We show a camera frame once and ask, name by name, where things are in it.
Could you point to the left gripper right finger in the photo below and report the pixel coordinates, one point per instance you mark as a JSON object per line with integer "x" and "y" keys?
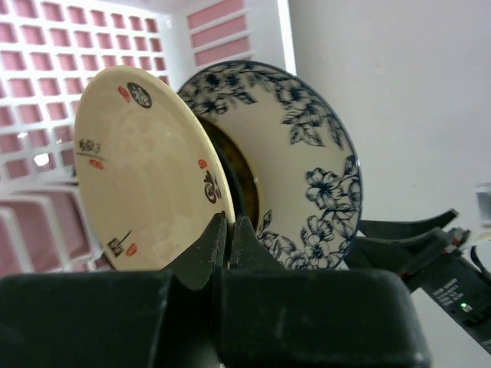
{"x": 273, "y": 317}

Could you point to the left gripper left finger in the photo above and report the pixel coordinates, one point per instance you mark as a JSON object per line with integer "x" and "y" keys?
{"x": 108, "y": 318}

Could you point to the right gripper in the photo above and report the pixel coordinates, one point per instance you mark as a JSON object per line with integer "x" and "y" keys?
{"x": 414, "y": 251}

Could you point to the white blue floral plate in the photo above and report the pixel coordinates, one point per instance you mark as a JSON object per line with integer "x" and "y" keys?
{"x": 305, "y": 164}

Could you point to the cream plate with calligraphy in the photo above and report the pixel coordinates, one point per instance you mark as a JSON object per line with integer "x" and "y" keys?
{"x": 149, "y": 176}

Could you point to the yellow patterned plate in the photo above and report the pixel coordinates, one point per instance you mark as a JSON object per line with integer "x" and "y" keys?
{"x": 240, "y": 178}

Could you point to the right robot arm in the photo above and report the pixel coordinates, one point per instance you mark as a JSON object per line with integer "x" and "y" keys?
{"x": 462, "y": 290}

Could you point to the pink plastic dish rack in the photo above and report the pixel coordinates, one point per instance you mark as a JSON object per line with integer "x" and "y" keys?
{"x": 50, "y": 50}

